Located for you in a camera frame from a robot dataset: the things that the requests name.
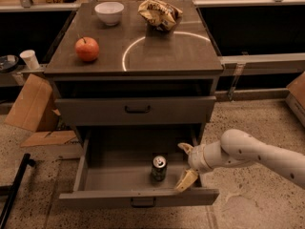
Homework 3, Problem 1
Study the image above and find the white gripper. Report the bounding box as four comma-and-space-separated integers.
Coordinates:
174, 142, 213, 193

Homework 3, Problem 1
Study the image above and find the green soda can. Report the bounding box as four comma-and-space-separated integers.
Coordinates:
152, 156, 167, 181

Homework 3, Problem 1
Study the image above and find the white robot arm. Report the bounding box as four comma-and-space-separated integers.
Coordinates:
175, 129, 305, 192

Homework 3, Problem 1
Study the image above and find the upper grey drawer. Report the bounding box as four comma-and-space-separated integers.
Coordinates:
55, 96, 215, 126

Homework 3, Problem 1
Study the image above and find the open middle drawer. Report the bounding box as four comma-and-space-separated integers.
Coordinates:
60, 125, 219, 208

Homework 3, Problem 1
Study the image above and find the grey drawer cabinet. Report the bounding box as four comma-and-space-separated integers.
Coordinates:
45, 1, 223, 141

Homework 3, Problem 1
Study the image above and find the cardboard box at right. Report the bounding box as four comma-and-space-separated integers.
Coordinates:
285, 72, 305, 127

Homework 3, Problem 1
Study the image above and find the flat cardboard piece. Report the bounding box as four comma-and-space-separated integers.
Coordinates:
20, 131, 76, 147

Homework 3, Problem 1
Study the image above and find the crumpled chip bag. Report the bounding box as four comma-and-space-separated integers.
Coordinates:
138, 0, 183, 31

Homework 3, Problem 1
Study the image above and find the red apple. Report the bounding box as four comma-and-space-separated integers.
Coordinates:
74, 37, 99, 62

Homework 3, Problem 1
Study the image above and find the black metal pole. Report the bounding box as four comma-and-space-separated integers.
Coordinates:
0, 154, 35, 229

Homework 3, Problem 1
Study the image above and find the brown cardboard box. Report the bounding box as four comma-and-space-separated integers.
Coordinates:
5, 74, 58, 132

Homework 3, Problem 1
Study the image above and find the white bowl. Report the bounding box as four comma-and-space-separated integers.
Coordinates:
94, 2, 125, 26

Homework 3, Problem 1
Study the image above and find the white paper cup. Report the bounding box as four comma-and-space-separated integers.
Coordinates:
20, 50, 40, 70

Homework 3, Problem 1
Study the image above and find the dark round lid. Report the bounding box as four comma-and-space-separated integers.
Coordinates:
0, 54, 19, 73

